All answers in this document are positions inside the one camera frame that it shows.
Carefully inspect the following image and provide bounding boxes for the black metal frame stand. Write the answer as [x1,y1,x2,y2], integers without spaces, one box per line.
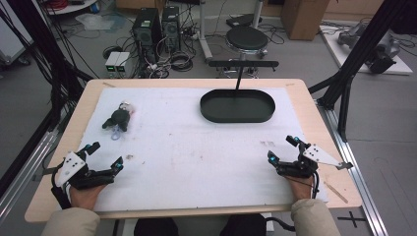
[308,0,407,143]
[0,0,96,132]

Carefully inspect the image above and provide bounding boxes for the black bar stand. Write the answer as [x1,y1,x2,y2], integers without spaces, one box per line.
[208,59,280,91]

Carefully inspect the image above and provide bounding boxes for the white floor board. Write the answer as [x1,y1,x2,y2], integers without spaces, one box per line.
[319,25,414,77]

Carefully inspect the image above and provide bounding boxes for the black computer tower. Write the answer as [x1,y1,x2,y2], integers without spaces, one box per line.
[132,7,163,65]
[161,5,182,53]

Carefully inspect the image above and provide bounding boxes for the person's legs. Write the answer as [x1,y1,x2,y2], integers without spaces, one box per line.
[133,213,268,236]

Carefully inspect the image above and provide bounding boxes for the white power supply box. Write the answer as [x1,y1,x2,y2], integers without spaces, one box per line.
[104,51,122,74]
[114,51,132,75]

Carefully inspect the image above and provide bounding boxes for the black oval tray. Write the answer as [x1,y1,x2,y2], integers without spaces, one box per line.
[200,88,276,125]

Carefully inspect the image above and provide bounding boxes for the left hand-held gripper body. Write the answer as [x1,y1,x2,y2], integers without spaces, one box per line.
[54,150,115,191]

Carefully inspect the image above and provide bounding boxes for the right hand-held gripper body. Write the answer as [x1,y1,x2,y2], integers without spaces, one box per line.
[275,143,354,180]

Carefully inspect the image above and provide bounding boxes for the small black plush toy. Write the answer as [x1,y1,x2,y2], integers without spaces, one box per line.
[101,101,137,133]

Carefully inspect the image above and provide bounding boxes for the cardboard box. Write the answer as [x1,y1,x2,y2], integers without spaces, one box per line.
[280,0,331,41]

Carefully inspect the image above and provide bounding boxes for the wooden table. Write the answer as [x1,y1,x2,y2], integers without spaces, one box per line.
[25,78,364,224]

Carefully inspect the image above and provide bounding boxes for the black round stool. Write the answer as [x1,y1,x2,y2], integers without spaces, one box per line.
[224,25,269,61]

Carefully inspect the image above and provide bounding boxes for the coiled black cable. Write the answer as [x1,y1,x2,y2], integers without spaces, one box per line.
[169,51,195,73]

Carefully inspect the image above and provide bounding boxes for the white foam mat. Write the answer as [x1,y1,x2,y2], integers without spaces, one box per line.
[76,86,329,212]

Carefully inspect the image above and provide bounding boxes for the person's right hand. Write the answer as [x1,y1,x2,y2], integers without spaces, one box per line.
[286,175,317,202]

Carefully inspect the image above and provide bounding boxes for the person's left hand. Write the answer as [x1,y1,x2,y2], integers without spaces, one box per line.
[69,184,108,211]

